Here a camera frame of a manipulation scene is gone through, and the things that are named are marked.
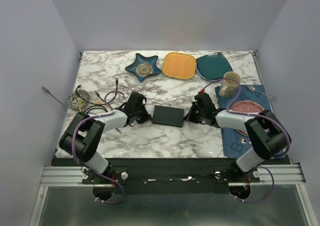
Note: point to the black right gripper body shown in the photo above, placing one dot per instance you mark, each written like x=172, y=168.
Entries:
x=201, y=113

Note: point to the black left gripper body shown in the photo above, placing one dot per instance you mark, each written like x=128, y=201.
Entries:
x=142, y=115

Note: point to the black network switch box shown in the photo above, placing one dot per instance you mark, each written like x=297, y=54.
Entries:
x=168, y=116

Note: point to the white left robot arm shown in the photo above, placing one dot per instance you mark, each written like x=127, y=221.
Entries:
x=82, y=136

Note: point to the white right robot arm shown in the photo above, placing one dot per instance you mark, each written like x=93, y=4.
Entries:
x=267, y=135

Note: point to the beige ceramic mug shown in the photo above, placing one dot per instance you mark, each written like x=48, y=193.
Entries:
x=230, y=83

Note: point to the pink dotted plate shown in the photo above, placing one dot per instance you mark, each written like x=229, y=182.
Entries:
x=247, y=106

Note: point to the blue star-shaped dish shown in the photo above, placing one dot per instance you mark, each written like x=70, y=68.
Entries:
x=144, y=67

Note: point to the blue cloth placemat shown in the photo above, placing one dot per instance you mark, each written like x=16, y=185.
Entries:
x=232, y=148

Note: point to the metal fork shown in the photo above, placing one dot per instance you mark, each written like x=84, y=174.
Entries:
x=243, y=140

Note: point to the teal square plate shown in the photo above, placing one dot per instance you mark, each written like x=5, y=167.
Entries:
x=212, y=66

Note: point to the metal spoon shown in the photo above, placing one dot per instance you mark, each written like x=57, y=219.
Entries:
x=253, y=89

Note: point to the orange woven square tray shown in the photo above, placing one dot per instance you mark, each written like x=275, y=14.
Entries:
x=179, y=66

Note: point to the small floral patterned bowl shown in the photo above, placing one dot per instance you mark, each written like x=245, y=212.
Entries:
x=78, y=99

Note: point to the black mounting base plate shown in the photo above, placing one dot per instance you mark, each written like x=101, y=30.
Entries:
x=161, y=176

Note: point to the aluminium rail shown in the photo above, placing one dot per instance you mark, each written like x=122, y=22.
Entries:
x=72, y=176

